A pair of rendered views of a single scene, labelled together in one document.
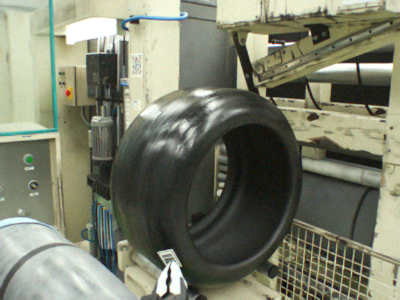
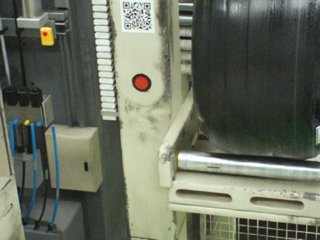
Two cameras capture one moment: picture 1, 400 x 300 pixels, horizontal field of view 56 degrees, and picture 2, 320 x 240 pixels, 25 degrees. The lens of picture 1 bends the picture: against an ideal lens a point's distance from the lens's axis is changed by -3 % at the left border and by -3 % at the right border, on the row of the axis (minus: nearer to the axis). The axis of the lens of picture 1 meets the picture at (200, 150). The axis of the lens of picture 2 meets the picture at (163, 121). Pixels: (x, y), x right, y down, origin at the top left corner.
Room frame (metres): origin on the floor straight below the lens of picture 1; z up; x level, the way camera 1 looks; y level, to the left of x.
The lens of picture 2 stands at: (0.03, 1.08, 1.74)
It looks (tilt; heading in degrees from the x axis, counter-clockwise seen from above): 27 degrees down; 323
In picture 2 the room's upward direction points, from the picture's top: 3 degrees counter-clockwise
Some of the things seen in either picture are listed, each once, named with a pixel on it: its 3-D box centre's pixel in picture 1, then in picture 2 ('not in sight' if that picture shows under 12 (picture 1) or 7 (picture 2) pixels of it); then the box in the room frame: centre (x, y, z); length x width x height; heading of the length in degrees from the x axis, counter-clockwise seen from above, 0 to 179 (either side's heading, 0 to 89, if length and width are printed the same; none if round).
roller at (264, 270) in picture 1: (235, 251); not in sight; (1.20, -0.13, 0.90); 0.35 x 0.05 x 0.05; 37
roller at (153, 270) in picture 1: (165, 275); (250, 165); (1.03, 0.10, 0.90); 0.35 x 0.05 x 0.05; 37
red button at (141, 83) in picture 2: not in sight; (142, 82); (1.27, 0.21, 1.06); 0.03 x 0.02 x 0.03; 37
